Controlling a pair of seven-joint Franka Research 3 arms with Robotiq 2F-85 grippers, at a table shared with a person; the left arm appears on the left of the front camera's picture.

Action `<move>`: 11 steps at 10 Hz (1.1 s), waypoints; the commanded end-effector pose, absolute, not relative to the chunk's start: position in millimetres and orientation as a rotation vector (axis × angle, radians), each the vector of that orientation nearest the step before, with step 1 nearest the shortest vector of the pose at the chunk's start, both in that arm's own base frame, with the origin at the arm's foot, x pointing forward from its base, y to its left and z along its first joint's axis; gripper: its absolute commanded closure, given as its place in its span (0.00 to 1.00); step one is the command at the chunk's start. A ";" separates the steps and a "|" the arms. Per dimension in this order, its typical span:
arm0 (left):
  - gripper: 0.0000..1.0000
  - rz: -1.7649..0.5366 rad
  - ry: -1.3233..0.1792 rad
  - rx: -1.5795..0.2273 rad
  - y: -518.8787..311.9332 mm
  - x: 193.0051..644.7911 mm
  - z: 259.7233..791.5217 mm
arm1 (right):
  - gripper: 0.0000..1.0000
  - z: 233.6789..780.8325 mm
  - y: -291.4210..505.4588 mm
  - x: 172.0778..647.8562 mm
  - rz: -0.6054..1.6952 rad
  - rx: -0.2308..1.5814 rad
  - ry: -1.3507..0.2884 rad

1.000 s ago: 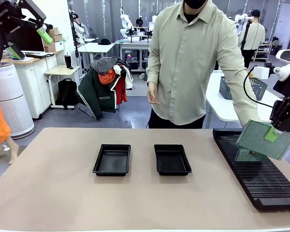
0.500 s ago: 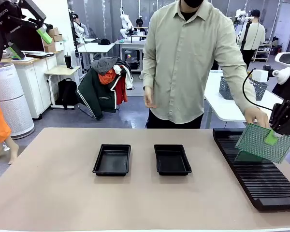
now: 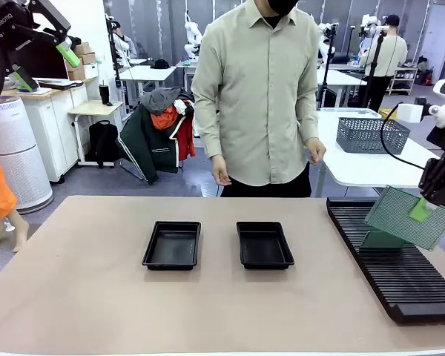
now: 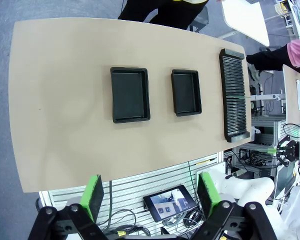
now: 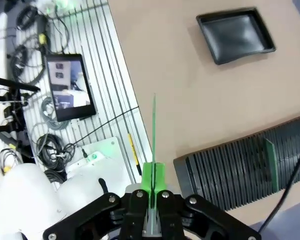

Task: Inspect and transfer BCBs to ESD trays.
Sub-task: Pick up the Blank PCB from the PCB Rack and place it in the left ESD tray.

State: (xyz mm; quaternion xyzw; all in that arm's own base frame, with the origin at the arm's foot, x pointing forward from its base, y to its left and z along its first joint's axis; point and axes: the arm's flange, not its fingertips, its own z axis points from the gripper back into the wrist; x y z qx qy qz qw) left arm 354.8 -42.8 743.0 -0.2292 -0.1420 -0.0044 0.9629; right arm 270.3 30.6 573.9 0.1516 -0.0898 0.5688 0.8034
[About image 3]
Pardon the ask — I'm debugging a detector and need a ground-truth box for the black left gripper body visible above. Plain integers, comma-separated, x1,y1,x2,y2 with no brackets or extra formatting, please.
0,0,36,75

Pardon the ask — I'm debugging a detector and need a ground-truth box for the green perforated circuit board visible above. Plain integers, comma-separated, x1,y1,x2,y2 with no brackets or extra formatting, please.
364,185,445,252
358,229,407,250

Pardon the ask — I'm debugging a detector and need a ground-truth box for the black ESD tray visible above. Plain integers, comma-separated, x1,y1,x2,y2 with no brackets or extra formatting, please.
141,221,202,271
236,221,295,270

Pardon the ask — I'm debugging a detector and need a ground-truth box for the person's left forearm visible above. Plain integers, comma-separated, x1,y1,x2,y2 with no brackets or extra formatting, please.
299,103,320,142

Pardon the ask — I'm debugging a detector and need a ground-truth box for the person's right forearm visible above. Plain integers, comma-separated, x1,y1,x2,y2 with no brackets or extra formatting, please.
202,107,227,160

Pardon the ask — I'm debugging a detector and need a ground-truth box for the person's left hand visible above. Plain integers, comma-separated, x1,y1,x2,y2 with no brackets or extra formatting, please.
304,136,327,166

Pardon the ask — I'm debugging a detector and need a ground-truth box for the person's right hand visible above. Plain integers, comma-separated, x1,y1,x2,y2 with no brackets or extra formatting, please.
211,154,233,185

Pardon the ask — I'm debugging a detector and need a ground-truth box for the black computer monitor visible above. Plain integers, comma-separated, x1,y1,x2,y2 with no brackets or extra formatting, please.
16,40,70,81

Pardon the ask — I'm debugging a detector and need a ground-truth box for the black keyboard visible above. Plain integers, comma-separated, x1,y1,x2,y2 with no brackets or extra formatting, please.
39,79,85,90

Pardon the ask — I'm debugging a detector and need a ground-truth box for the white cabinet with wooden top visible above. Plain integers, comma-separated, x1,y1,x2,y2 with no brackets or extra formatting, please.
0,76,97,183

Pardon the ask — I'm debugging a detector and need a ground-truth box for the background person with headset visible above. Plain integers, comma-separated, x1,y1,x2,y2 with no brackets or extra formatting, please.
111,21,139,60

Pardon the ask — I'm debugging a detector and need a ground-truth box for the small beige desk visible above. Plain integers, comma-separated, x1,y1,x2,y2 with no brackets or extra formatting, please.
67,99,125,168

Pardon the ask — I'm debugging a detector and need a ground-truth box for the white storage shelf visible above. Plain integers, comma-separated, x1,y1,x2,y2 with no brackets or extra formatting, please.
387,66,418,96

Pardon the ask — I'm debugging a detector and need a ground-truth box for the white side table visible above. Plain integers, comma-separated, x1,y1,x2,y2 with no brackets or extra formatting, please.
313,109,441,198

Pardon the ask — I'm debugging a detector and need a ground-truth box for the grey mesh plastic basket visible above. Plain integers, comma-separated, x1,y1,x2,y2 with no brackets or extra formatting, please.
335,116,412,154

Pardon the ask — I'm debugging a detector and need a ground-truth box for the black backpack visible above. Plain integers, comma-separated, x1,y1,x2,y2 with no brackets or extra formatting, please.
85,120,120,169

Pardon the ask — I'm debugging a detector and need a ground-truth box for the clear plastic bin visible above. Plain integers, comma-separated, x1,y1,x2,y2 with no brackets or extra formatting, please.
317,107,381,119

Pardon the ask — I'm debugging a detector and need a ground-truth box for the background person with black cap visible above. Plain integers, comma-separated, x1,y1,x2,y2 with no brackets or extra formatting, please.
358,14,409,112

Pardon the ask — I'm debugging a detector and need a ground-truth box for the black tripod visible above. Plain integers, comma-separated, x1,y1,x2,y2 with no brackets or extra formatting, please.
361,24,390,108

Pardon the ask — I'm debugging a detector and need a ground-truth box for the grey door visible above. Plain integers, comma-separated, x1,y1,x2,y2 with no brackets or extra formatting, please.
418,3,445,86

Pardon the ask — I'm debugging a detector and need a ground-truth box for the black slotted board rack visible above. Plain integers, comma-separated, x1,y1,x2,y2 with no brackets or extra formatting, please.
326,197,445,323

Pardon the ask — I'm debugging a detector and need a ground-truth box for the pile of jackets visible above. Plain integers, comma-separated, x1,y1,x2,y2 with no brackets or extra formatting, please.
116,87,205,185

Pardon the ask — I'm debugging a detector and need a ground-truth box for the grey background workbench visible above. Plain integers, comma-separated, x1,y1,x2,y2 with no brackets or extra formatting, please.
176,61,200,93

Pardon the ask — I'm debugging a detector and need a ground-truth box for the long white background table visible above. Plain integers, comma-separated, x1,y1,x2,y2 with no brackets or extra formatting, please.
317,68,368,108

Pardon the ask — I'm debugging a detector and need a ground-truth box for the black light stand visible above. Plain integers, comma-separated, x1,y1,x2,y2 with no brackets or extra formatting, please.
318,24,338,109

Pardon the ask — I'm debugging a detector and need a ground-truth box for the person in beige shirt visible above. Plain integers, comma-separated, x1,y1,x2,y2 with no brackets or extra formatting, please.
190,0,327,198

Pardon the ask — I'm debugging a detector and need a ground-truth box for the black camera stand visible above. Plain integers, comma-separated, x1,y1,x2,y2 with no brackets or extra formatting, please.
105,13,122,88

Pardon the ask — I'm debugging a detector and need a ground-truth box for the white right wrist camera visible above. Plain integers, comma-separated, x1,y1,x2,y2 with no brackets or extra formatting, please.
397,102,426,123

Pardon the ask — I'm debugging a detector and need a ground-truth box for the thin black camera cable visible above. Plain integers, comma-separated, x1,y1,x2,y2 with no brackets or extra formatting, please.
380,102,426,171

